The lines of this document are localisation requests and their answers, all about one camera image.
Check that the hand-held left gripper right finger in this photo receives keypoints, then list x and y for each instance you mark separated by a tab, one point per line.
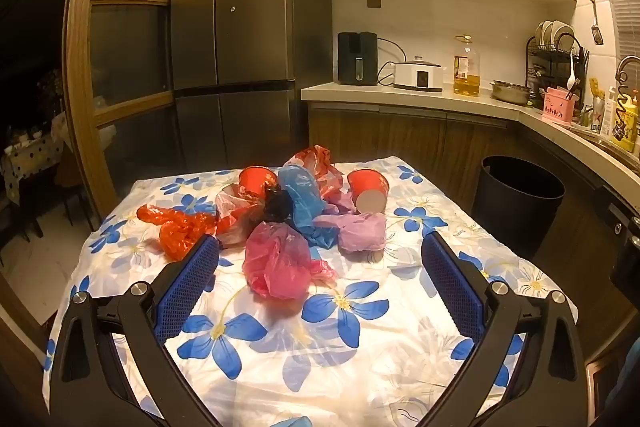
452	287

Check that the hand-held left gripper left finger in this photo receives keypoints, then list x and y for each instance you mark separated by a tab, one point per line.
187	287

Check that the orange plastic bag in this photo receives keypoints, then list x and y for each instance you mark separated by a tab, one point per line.
175	227

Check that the clear red-printed plastic bag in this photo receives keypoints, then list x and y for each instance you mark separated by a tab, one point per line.
235	217

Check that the pink plastic bag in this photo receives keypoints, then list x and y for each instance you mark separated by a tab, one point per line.
277	262

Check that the black trash bin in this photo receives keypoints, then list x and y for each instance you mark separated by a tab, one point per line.
515	212

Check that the light purple plastic bag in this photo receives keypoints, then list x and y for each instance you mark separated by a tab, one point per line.
360	232

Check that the black plastic bag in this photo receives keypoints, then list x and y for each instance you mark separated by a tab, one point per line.
277	204

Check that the red paper cup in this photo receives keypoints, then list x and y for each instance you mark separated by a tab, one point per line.
365	184
252	179

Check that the blue plastic glove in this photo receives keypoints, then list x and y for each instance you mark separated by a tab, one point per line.
302	197

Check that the red plastic bag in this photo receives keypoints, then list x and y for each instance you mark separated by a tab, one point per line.
320	162

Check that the blue floral tablecloth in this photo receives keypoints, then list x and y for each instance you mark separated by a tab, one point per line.
350	357

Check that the black built-in appliance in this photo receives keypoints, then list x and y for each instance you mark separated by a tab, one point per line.
625	247

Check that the steel bowl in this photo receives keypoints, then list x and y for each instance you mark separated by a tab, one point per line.
510	93

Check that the kitchen countertop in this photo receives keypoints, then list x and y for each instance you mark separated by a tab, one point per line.
380	93

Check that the polka dot dining table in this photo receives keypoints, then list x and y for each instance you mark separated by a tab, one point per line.
30	152

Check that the pink utensil holder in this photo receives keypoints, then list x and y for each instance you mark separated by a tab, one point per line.
560	109

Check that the white electric cooker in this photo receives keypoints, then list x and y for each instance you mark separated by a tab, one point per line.
417	74

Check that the cooking oil bottle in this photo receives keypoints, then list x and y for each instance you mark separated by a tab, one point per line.
466	72

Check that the drink can with red star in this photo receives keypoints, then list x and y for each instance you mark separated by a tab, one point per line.
596	117

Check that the black dish rack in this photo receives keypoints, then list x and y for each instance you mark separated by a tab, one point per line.
537	72

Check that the yellow detergent bottle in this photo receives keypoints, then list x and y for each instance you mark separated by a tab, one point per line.
631	127

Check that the white ladle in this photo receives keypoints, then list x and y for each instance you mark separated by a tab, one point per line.
572	74

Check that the black air fryer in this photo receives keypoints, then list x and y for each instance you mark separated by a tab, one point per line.
356	57

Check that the wooden framed glass door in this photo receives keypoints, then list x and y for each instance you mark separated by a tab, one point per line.
80	57

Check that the dark grey refrigerator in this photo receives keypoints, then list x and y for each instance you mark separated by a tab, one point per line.
250	32

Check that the white plate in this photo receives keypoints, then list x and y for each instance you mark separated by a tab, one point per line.
564	31
540	33
548	32

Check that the steel kitchen faucet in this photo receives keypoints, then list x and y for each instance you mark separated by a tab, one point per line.
625	62

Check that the hanging slotted spatula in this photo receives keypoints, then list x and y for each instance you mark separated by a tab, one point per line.
597	34

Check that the dark wall switch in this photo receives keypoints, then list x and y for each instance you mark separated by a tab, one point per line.
373	1

